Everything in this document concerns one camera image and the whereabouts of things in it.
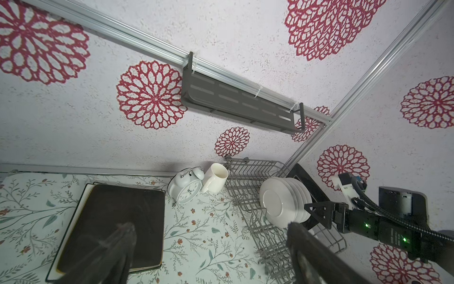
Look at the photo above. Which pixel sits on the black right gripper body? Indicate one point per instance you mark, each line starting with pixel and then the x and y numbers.
pixel 341 217

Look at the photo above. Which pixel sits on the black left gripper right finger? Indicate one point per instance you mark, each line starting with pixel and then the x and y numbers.
pixel 313 263

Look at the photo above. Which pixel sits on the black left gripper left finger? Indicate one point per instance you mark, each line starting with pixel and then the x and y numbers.
pixel 110 261

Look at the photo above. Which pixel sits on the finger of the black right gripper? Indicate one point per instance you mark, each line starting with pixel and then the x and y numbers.
pixel 322 211

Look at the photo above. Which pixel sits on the white round plate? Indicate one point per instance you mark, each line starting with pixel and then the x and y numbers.
pixel 306 197
pixel 303 197
pixel 279 201

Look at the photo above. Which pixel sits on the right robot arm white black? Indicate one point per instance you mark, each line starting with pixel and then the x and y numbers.
pixel 399 220

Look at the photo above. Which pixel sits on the white twin bell alarm clock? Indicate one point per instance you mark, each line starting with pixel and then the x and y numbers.
pixel 186 184

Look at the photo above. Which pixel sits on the white ceramic mug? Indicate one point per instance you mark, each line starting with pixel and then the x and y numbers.
pixel 215 178

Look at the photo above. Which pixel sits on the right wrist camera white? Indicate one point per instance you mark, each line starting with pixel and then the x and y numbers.
pixel 343 183

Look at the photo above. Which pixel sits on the grey wall shelf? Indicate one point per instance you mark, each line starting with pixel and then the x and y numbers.
pixel 212 96

